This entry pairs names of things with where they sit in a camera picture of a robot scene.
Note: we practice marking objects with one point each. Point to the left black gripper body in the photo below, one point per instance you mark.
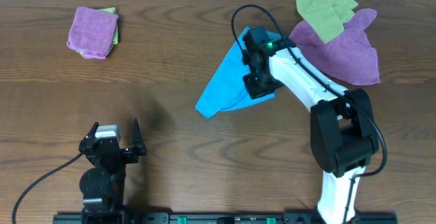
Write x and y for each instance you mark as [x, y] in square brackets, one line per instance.
[130, 156]

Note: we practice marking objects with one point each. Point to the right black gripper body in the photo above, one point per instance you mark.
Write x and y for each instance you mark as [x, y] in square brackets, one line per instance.
[258, 85]

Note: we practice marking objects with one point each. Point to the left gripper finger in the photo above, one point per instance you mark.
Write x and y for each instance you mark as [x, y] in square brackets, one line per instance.
[137, 139]
[92, 131]

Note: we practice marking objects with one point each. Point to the blue microfiber cloth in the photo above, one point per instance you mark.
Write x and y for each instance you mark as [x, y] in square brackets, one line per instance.
[226, 90]

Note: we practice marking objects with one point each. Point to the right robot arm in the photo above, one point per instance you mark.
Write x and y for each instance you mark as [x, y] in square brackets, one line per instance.
[342, 138]

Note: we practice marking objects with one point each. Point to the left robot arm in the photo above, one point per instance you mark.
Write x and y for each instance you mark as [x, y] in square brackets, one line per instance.
[103, 185]

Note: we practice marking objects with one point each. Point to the green unfolded cloth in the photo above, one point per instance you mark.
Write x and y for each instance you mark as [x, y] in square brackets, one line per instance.
[327, 17]

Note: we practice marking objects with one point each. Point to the purple unfolded cloth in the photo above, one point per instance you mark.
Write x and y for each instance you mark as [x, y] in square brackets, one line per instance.
[349, 57]

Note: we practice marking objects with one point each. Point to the purple folded cloth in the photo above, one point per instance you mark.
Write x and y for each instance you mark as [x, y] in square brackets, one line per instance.
[92, 33]

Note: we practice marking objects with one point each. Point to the green folded cloth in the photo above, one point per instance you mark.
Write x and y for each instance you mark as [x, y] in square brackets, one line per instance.
[115, 30]

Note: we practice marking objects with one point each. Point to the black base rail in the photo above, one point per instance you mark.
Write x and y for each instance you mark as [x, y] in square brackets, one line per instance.
[165, 218]

